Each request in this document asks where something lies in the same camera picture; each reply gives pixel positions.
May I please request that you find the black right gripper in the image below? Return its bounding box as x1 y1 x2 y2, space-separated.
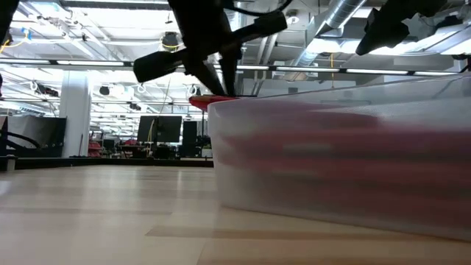
355 0 448 56

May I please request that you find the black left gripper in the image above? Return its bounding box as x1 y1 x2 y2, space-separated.
132 0 288 97

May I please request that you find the black speaker box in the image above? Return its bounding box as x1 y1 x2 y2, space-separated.
182 120 199 158

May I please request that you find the clear plastic bin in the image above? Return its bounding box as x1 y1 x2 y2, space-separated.
207 73 471 243

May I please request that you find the black monitor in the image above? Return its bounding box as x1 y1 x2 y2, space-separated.
136 115 183 144

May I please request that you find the white pillar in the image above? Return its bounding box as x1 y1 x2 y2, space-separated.
59 71 92 158

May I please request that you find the dark grey partition panel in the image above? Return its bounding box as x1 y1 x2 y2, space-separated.
0 116 68 158

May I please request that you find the small white block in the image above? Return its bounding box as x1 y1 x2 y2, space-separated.
0 154 18 172

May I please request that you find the silver ventilation duct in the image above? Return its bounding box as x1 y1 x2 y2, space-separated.
294 0 369 69

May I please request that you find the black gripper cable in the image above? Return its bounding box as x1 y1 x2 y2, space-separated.
226 0 295 18

